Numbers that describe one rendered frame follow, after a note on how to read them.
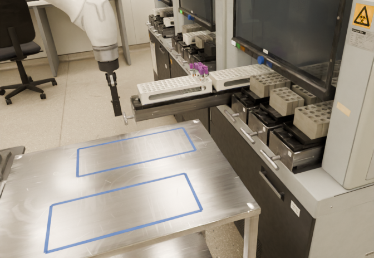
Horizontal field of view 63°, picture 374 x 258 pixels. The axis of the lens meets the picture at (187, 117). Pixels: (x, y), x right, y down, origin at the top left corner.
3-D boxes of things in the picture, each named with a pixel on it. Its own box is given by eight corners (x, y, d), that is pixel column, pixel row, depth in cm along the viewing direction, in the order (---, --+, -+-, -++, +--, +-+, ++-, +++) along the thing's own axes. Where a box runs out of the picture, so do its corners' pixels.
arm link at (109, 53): (116, 38, 116) (118, 54, 119) (91, 42, 114) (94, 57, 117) (118, 44, 108) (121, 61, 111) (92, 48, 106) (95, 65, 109)
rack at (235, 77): (268, 74, 144) (269, 62, 141) (280, 82, 135) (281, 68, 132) (208, 85, 137) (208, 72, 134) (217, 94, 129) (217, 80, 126)
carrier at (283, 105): (291, 117, 105) (293, 101, 102) (285, 118, 104) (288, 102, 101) (273, 103, 114) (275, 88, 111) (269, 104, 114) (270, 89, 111)
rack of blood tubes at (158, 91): (205, 86, 137) (204, 72, 134) (212, 95, 128) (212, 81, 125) (138, 97, 130) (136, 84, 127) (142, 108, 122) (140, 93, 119)
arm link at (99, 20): (122, 44, 108) (114, 36, 119) (114, -3, 101) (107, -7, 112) (91, 49, 105) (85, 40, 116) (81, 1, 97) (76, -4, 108)
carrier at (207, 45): (215, 57, 164) (215, 46, 161) (211, 58, 164) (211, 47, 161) (207, 52, 174) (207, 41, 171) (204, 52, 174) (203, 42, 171)
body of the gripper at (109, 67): (118, 60, 111) (123, 84, 116) (116, 54, 118) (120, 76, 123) (97, 63, 109) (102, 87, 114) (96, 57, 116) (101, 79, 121)
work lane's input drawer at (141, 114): (272, 85, 149) (273, 67, 145) (288, 96, 138) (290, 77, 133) (122, 113, 133) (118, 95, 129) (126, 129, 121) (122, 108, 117)
